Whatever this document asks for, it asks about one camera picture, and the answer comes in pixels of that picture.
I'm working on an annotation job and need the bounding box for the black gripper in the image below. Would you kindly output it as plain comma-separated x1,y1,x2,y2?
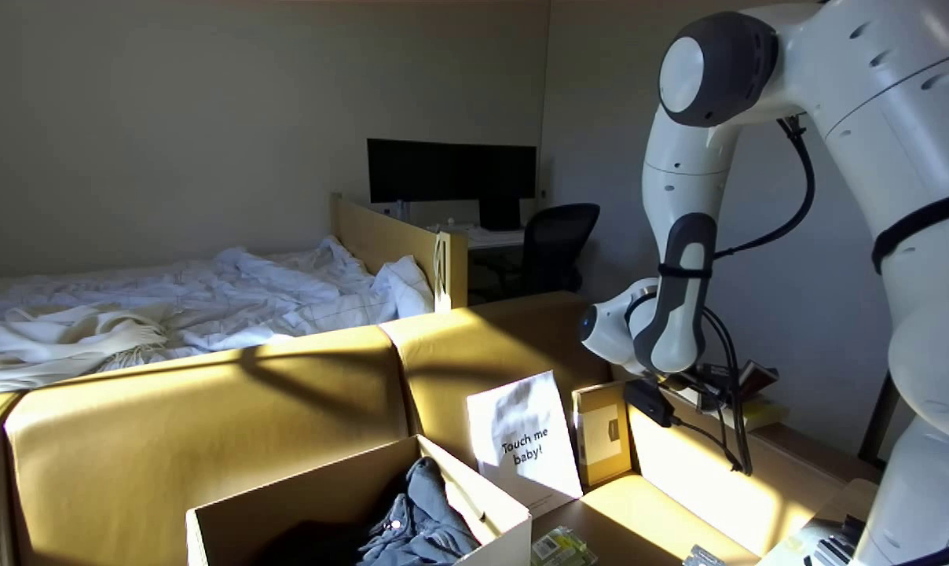
690,362,760,415

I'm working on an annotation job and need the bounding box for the small labelled cardboard box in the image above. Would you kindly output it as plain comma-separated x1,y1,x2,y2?
568,382,639,491

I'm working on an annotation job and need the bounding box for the black office chair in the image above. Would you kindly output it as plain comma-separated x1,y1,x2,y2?
516,201,602,298

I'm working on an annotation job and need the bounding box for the open cardboard box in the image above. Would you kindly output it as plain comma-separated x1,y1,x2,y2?
390,291,617,466
186,431,538,566

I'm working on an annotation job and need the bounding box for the printed paper sign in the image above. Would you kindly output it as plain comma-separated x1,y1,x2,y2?
463,367,585,500

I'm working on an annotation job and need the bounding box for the white desk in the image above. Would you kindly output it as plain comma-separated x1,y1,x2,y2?
463,221,532,255

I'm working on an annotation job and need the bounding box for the black computer monitor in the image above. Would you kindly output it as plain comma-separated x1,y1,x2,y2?
363,136,539,232

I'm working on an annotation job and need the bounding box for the white crumpled bedding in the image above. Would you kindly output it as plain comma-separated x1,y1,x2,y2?
0,232,435,395

